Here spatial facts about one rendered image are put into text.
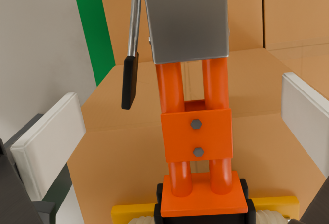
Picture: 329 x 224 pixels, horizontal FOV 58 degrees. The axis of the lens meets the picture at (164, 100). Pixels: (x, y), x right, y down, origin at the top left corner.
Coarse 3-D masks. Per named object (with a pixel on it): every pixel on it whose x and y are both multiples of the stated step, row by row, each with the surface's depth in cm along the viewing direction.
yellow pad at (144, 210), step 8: (112, 208) 47; (120, 208) 47; (128, 208) 47; (136, 208) 47; (144, 208) 46; (152, 208) 46; (112, 216) 47; (120, 216) 46; (128, 216) 46; (136, 216) 46; (144, 216) 46; (152, 216) 46
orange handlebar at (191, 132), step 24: (168, 72) 25; (216, 72) 25; (168, 96) 26; (216, 96) 25; (168, 120) 26; (192, 120) 26; (216, 120) 26; (168, 144) 27; (192, 144) 27; (216, 144) 27; (168, 168) 30; (216, 168) 28; (216, 192) 29
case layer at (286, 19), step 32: (128, 0) 75; (256, 0) 73; (288, 0) 73; (320, 0) 72; (128, 32) 78; (256, 32) 76; (288, 32) 75; (320, 32) 75; (288, 64) 78; (320, 64) 78
